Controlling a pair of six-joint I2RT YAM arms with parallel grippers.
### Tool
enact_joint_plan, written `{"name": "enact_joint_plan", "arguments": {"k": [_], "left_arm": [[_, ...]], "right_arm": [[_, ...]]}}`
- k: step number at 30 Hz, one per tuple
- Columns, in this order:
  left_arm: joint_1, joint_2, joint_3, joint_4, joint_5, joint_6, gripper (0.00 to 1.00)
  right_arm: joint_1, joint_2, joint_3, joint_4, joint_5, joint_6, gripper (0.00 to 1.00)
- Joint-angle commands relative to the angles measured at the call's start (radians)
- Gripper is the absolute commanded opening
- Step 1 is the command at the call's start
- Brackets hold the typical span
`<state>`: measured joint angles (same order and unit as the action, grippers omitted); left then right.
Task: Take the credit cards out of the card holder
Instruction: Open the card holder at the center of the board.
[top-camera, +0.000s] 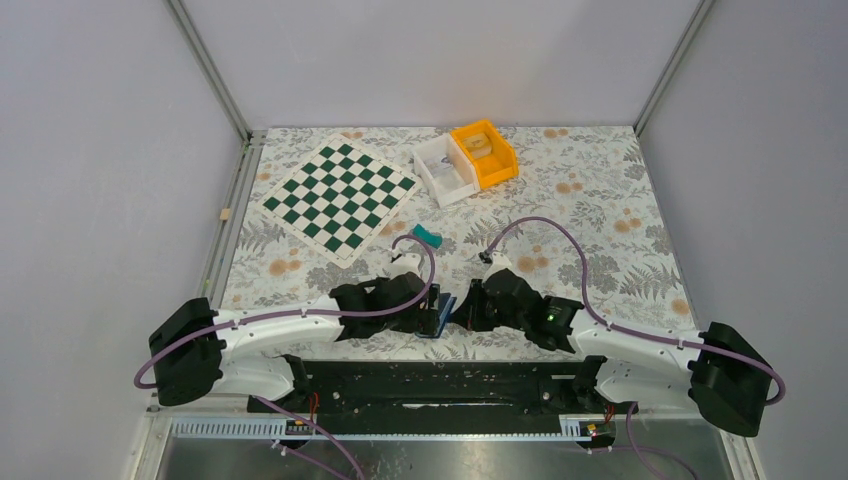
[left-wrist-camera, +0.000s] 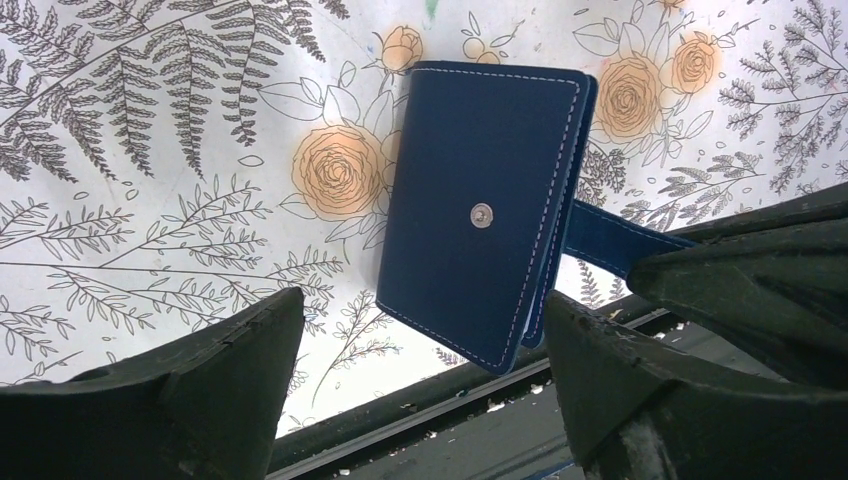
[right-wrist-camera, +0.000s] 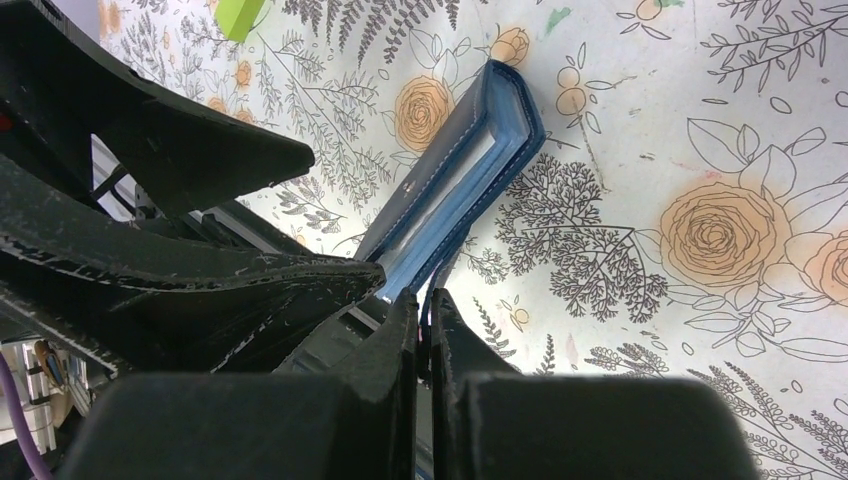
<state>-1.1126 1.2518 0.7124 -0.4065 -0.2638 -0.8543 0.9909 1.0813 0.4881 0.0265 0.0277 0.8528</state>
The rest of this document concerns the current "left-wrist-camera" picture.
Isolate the navy blue card holder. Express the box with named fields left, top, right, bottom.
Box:
left=376, top=61, right=689, bottom=375

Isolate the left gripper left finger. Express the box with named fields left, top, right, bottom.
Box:
left=1, top=288, right=304, bottom=479

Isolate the floral table mat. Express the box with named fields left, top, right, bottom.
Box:
left=1, top=1, right=847, bottom=435

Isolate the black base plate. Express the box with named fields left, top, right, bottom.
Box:
left=264, top=291, right=783, bottom=480

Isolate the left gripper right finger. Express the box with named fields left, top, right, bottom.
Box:
left=545, top=292, right=847, bottom=479

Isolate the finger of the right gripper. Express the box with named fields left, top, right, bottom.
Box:
left=627, top=184, right=847, bottom=390

